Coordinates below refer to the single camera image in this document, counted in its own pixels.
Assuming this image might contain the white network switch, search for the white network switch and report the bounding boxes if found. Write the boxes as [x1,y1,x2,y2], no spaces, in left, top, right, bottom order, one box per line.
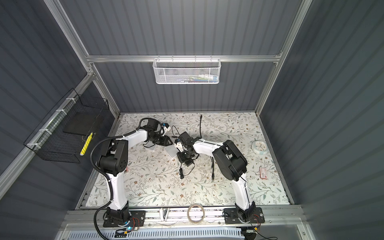
[164,145,179,160]

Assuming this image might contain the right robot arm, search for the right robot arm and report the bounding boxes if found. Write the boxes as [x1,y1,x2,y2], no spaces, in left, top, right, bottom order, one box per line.
[174,137,256,223]

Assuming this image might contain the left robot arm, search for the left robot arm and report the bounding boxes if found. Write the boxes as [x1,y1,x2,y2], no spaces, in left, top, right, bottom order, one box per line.
[90,118,173,223]

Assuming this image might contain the clear tape roll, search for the clear tape roll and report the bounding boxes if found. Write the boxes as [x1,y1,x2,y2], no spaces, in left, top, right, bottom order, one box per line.
[187,204,206,225]

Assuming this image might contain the white round timer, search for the white round timer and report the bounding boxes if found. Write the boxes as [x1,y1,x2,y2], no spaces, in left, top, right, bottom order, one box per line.
[252,140,269,155]

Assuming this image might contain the red white small box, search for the red white small box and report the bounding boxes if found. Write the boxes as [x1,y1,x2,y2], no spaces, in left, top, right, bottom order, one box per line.
[259,167,268,180]

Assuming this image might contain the yellow striped marker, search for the yellow striped marker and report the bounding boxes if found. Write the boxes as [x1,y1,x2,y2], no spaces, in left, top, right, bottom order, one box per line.
[80,133,94,156]

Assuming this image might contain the black foam pad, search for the black foam pad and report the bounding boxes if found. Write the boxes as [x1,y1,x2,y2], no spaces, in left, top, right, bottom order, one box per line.
[63,113,104,136]

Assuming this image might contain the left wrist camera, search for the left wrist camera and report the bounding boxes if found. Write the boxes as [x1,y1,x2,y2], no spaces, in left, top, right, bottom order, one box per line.
[160,123,171,136]

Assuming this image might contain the long black ethernet cable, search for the long black ethernet cable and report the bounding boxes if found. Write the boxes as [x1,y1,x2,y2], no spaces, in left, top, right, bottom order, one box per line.
[170,125,202,142]

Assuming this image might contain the white wire mesh basket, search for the white wire mesh basket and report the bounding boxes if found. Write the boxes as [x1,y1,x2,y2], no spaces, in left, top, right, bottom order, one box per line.
[153,59,222,85]

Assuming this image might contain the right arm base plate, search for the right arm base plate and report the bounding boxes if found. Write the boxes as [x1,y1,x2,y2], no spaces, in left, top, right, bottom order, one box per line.
[222,207,265,225]

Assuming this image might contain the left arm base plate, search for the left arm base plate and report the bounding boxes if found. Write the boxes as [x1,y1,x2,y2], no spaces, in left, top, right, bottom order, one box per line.
[103,211,146,228]

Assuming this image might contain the black wire basket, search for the black wire basket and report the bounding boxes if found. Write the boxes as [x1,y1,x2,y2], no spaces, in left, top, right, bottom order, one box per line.
[24,90,110,164]

